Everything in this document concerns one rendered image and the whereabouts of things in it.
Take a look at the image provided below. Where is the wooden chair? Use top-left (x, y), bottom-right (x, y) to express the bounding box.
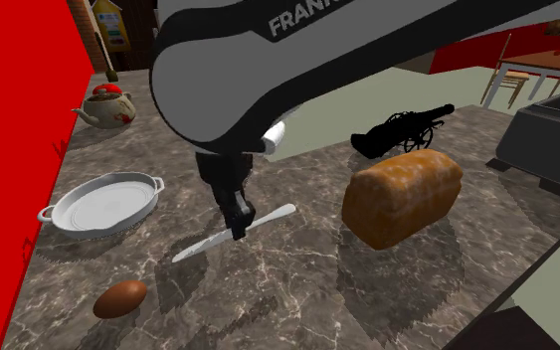
top-left (479, 32), bottom-right (531, 109)

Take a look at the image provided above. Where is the wooden table with white legs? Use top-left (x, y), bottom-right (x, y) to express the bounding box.
top-left (481, 47), bottom-right (560, 109)

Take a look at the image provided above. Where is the yellow house-shaped wall picture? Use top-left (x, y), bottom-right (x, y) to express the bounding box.
top-left (90, 0), bottom-right (132, 54)

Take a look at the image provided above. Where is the brown bread loaf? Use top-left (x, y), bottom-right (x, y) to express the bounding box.
top-left (340, 147), bottom-right (465, 252)

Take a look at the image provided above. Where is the grey toaster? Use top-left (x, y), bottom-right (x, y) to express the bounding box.
top-left (484, 90), bottom-right (560, 198)

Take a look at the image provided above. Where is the white teapot with red lid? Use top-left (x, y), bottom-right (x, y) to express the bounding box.
top-left (71, 83), bottom-right (137, 130)

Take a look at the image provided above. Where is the silver table knife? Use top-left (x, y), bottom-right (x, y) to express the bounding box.
top-left (171, 203), bottom-right (297, 264)

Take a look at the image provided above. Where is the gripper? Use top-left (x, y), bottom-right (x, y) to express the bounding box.
top-left (194, 151), bottom-right (257, 242)

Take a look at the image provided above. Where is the brown egg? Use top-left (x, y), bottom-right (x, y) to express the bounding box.
top-left (92, 278), bottom-right (149, 320)

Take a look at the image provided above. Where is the white oval baking dish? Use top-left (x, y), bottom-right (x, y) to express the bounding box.
top-left (36, 170), bottom-right (166, 241)

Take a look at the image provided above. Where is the black cannon figure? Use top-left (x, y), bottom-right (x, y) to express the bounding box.
top-left (349, 102), bottom-right (457, 161)

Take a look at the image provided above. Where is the olive long-handled brush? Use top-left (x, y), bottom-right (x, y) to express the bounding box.
top-left (94, 30), bottom-right (120, 84)

